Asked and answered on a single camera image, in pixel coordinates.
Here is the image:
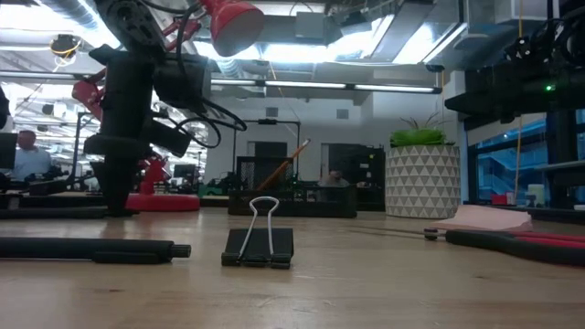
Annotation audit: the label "black background rack frame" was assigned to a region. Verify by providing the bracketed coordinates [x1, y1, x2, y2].
[231, 118, 302, 184]

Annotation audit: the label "black left camera cable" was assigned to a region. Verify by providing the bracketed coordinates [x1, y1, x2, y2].
[175, 0, 249, 150]

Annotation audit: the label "black mesh desk organizer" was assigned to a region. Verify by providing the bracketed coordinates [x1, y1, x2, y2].
[227, 154, 358, 219]

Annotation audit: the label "red desk lamp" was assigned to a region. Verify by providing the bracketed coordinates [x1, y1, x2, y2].
[71, 0, 265, 213]

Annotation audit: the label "black pen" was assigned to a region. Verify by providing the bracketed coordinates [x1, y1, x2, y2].
[0, 236, 192, 265]

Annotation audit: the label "long ceiling light bar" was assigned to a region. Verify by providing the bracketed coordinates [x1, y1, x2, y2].
[209, 78, 443, 95]

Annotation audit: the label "red and black scissors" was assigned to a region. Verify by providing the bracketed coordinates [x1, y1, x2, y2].
[422, 227, 585, 268]

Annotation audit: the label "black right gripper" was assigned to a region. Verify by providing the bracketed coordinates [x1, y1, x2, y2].
[445, 89, 522, 125]

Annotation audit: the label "potted succulent, patterned white pot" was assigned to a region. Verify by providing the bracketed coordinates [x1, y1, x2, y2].
[385, 112, 462, 219]

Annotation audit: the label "black background cabinet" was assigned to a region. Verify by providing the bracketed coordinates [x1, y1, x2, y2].
[321, 143, 387, 212]

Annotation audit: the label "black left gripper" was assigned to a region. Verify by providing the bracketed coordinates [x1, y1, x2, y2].
[83, 44, 156, 217]

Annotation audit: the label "pink sticky note pad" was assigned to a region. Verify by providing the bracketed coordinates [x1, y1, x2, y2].
[429, 204, 534, 233]

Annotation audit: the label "person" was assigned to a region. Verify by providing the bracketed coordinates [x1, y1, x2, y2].
[318, 170, 351, 188]
[9, 130, 54, 183]

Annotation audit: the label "large black binder clip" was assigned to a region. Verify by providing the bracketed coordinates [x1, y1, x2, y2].
[220, 196, 295, 270]

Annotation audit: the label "black background monitor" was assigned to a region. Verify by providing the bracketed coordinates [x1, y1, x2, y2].
[0, 132, 18, 170]

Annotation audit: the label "black ceiling device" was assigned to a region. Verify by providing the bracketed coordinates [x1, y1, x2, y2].
[48, 33, 84, 60]

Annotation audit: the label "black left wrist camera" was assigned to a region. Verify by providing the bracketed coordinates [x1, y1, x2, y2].
[144, 117, 193, 159]

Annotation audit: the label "yellow wooden pencil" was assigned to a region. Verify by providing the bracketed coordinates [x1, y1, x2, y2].
[257, 138, 312, 192]

